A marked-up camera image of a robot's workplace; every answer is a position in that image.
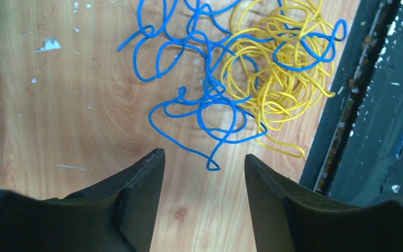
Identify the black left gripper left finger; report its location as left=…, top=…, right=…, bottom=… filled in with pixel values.
left=0, top=149, right=165, bottom=251

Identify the yellow cable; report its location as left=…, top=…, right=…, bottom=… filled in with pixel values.
left=220, top=0, right=336, bottom=159

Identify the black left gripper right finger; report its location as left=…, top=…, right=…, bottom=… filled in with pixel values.
left=245, top=154, right=403, bottom=251

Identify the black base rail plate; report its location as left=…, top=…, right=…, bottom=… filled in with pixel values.
left=300, top=1, right=403, bottom=206

